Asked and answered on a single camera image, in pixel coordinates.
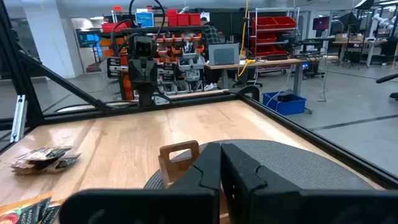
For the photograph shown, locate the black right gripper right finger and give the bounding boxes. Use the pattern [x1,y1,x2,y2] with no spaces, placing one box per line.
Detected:
[221,142,302,224]

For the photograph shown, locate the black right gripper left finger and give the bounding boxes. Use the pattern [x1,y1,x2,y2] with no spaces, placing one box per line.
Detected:
[167,142,222,191]

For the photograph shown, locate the mango tea packet orange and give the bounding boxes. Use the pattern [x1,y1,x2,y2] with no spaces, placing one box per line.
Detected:
[0,192,53,224]
[39,202,63,224]

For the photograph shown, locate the wooden three-compartment tray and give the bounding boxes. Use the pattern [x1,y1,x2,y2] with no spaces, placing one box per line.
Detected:
[157,139,201,187]

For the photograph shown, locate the parts rack with orange bins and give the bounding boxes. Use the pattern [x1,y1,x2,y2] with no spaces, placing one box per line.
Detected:
[99,26,206,102]

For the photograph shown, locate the blue sign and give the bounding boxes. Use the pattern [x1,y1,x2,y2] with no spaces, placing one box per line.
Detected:
[135,11,155,28]

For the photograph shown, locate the grey round mat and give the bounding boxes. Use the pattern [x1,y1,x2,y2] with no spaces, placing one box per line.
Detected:
[143,139,374,190]

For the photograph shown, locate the red storage bin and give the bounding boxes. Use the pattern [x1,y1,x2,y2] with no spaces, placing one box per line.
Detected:
[177,13,190,27]
[272,16,298,29]
[188,12,202,26]
[256,32,278,44]
[255,45,289,57]
[166,9,178,27]
[252,16,279,30]

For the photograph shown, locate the blue lit screen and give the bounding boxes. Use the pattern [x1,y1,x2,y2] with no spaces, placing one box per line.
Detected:
[77,30,103,49]

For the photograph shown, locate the person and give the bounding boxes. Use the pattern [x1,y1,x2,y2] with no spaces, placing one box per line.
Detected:
[200,17,223,91]

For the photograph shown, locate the grey computer box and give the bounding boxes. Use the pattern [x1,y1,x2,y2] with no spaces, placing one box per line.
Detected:
[208,42,240,66]

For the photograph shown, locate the blue plastic bin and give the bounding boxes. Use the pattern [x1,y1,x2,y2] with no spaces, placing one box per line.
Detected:
[262,91,308,116]

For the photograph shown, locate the long wooden desk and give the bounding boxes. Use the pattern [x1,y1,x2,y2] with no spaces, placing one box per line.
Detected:
[203,55,339,97]

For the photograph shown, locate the purple lit monitor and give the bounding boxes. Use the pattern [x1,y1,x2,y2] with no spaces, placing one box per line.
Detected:
[312,16,331,31]

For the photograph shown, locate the light wooden desk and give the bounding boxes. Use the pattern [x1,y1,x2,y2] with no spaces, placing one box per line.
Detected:
[332,32,389,68]

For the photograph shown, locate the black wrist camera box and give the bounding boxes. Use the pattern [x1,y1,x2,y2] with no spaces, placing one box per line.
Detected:
[134,36,154,59]

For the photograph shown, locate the yellow hanging cable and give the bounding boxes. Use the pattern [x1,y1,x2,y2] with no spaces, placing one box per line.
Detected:
[238,0,252,78]

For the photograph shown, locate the black aluminium table frame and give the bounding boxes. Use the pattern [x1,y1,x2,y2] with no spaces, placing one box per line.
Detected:
[0,0,398,190]

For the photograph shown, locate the silver frame bracket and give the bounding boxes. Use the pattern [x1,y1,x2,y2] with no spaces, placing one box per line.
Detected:
[9,95,28,143]

